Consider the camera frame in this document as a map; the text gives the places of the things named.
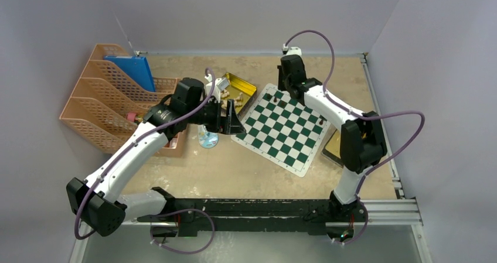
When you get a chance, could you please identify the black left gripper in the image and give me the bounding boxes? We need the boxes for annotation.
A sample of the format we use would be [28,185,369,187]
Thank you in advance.
[186,98,245,134]

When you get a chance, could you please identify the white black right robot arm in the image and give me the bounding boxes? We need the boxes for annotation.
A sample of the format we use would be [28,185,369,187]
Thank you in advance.
[278,54,387,220]

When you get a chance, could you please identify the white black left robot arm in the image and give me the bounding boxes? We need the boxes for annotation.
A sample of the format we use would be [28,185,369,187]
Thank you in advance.
[66,78,246,240]

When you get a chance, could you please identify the gold tin with light pieces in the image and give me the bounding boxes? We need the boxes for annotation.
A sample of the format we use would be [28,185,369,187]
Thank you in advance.
[221,73,257,118]

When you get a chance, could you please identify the green white chess board mat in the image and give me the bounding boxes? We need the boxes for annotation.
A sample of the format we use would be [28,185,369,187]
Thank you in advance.
[232,84,331,177]

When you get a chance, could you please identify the gold tin with dark pieces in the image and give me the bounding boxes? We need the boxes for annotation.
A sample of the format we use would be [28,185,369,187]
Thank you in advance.
[322,130,343,167]

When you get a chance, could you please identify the light blue round item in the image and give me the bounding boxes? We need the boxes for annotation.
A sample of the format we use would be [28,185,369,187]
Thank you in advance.
[198,125,219,149]

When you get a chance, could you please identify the small orange plastic box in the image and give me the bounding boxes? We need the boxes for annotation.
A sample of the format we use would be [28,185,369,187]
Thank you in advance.
[155,131,186,158]

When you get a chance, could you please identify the pink bottle in rack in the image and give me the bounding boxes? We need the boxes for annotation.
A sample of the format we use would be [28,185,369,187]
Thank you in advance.
[126,112,143,124]

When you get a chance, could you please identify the blue folder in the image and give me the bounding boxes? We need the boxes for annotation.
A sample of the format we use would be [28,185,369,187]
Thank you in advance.
[103,55,156,92]

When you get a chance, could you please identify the orange plastic file rack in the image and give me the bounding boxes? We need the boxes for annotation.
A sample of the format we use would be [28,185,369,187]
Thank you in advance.
[59,44,180,153]

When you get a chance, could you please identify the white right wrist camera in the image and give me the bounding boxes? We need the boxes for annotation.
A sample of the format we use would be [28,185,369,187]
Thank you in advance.
[284,46,302,57]

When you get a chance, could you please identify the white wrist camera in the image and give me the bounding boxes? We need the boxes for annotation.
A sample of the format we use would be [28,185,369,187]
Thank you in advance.
[284,46,302,57]
[205,76,230,101]

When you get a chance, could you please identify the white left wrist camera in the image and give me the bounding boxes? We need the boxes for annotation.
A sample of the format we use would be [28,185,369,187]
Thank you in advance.
[205,76,230,101]

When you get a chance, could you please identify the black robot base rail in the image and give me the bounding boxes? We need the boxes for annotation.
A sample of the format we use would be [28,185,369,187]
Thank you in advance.
[138,197,366,237]

